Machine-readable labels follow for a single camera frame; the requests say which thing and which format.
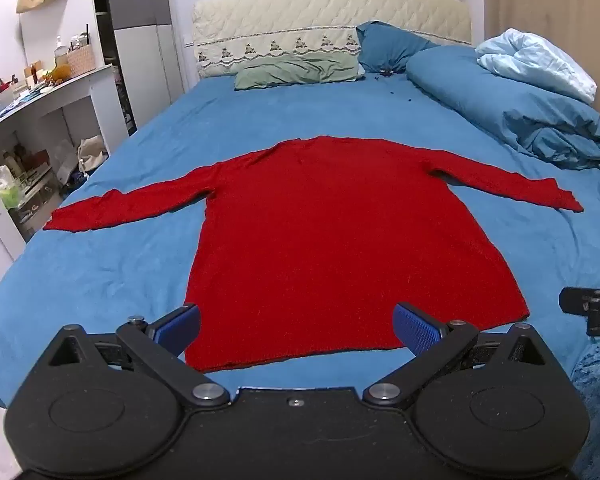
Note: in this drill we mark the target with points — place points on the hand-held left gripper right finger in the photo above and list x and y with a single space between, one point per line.
415 330

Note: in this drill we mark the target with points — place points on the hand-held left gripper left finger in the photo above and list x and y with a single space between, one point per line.
182 327

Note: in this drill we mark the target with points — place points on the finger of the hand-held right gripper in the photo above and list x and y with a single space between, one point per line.
575 300

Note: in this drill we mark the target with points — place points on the red knit sweater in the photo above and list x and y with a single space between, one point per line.
330 235

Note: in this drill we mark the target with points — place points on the green packet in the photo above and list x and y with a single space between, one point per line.
7 190

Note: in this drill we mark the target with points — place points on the blue duvet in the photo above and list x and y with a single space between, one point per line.
480 90

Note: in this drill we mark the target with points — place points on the white desk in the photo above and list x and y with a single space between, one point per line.
102 105

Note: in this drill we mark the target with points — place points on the light blue blanket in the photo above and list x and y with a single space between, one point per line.
530 55

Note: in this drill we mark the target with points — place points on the green pillow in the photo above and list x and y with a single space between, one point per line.
290 72

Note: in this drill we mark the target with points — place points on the white and grey wardrobe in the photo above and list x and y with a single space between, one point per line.
140 50

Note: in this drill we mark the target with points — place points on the orange toy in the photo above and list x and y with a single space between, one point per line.
57 72

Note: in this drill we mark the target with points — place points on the woven basket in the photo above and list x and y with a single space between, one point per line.
81 60

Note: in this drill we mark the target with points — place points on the blue pillow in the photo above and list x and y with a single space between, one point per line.
385 45

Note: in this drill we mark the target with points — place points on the clear bottle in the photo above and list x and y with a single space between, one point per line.
60 52

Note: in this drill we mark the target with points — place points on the beige quilted headboard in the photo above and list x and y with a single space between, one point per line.
305 15

